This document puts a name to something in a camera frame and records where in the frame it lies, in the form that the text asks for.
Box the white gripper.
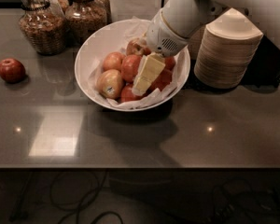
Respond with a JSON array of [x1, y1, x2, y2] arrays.
[[132, 8, 189, 96]]

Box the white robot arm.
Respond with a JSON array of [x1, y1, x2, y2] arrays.
[[133, 0, 280, 95]]

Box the right front red apple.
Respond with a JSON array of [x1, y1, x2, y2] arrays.
[[149, 69, 173, 91]]

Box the centre red stickered apple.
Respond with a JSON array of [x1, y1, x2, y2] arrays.
[[121, 54, 142, 83]]

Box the right back red apple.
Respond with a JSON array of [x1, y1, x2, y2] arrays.
[[165, 57, 175, 70]]

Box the top back apple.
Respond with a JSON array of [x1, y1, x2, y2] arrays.
[[126, 38, 151, 56]]

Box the left back pale apple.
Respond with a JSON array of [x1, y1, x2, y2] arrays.
[[103, 51, 125, 71]]

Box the left front yellow apple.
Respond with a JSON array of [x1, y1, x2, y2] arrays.
[[96, 69, 125, 99]]

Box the white bowl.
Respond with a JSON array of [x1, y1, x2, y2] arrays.
[[74, 18, 191, 112]]

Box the red apple on table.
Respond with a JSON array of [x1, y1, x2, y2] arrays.
[[0, 58, 26, 83]]

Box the white paper liner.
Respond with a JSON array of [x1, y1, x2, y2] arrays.
[[87, 16, 188, 111]]

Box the back stack paper bowls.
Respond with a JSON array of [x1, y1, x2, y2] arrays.
[[188, 25, 206, 60]]

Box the stack paper bowls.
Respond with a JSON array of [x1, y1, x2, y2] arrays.
[[194, 8, 263, 90], [188, 25, 206, 60]]

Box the front stack paper bowls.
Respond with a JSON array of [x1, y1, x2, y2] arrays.
[[194, 8, 263, 90]]

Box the front left cereal jar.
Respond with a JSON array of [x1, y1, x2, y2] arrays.
[[19, 0, 66, 55]]

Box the black floor cable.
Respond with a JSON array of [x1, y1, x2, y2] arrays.
[[8, 168, 125, 224]]

